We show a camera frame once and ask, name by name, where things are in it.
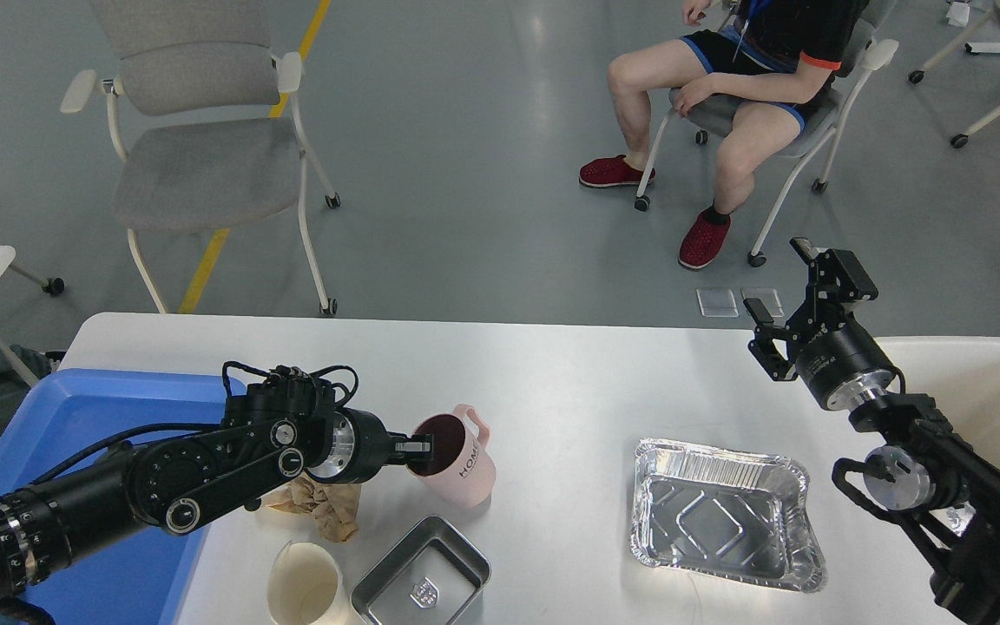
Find grey office chair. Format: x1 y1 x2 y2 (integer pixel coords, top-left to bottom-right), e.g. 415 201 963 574
60 1 340 316
635 1 899 266

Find aluminium foil tray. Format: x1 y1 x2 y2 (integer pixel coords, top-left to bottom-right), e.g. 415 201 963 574
630 437 826 594

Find grey office chair right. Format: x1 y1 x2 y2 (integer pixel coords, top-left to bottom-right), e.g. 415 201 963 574
635 1 899 266

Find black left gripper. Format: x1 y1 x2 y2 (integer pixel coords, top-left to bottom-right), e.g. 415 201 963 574
309 408 433 485

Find grey office chair left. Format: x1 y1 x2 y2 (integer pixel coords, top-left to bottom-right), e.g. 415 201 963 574
60 1 340 316

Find person in shorts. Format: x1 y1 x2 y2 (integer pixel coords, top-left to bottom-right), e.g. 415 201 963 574
579 1 866 270

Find pink plastic mug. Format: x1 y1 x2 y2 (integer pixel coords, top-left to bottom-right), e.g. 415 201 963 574
406 404 496 508

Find white plastic bin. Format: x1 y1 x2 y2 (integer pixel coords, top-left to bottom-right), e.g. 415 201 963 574
878 337 1000 468

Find small steel tray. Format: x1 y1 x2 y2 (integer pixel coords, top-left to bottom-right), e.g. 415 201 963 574
351 516 491 624

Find white paper cup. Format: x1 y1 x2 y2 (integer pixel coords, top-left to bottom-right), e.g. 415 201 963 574
266 543 350 624

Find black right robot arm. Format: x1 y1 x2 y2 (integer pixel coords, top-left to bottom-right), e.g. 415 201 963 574
745 237 1000 624

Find brown paper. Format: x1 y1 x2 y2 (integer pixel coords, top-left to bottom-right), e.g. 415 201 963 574
262 474 364 543

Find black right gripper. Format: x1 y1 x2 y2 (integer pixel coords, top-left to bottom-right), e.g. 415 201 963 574
745 237 899 411

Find blue plastic tray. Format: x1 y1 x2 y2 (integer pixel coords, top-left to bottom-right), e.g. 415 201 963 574
0 369 226 624

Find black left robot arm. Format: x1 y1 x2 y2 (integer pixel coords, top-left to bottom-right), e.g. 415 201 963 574
0 365 434 624

